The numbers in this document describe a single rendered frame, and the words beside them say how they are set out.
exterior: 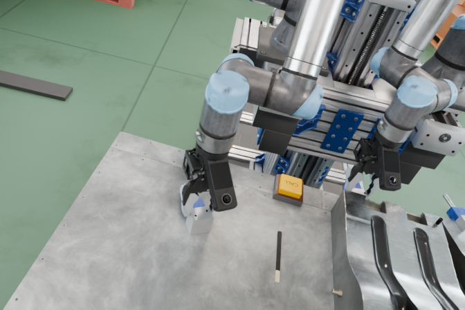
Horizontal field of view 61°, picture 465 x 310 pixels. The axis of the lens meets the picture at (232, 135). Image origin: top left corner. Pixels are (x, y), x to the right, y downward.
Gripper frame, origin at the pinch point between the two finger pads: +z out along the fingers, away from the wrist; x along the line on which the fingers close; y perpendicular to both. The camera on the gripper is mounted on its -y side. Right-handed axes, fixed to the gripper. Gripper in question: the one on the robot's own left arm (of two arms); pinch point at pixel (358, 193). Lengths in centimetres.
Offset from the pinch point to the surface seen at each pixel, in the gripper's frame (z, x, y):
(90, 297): 5, 63, -34
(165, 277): 5, 49, -29
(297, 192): 0.9, 17.6, -2.0
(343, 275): -1.1, 11.2, -26.5
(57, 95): 82, 124, 126
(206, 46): 85, 36, 232
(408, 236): -4.1, -6.9, -15.8
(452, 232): -0.9, -23.9, -9.8
